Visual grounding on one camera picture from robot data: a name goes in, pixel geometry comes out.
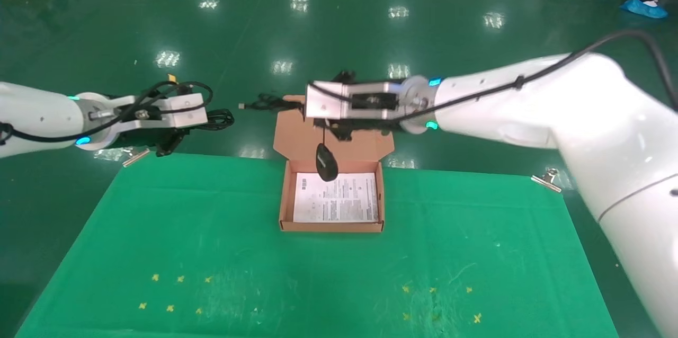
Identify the green table mat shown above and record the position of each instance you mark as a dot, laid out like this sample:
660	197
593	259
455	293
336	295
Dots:
318	274

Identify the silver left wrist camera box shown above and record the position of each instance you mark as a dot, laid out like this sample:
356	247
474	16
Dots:
180	110

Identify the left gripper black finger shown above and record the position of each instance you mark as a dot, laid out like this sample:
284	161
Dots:
212	124
212	114

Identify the orange cardboard box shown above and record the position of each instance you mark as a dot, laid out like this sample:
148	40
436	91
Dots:
349	147

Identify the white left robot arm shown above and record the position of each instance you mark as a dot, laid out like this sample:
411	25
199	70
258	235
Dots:
37	115

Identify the blue shoe cover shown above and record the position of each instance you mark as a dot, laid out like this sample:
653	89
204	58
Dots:
642	8

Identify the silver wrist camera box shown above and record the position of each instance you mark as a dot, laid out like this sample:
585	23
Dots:
180	110
328	107

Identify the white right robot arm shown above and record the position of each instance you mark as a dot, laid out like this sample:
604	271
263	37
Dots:
582	110

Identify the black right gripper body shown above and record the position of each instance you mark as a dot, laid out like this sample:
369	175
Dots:
365	125

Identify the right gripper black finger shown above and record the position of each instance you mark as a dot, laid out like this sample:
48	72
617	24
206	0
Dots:
286	99
286	107

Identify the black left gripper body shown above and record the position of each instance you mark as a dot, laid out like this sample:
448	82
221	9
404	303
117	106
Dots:
159	139

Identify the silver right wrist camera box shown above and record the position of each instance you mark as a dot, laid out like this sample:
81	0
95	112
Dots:
328	107

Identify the white printed paper sheet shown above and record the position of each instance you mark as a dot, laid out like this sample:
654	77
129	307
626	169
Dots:
344	203

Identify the silver binder clip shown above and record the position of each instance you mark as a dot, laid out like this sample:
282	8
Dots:
546	179
135	157

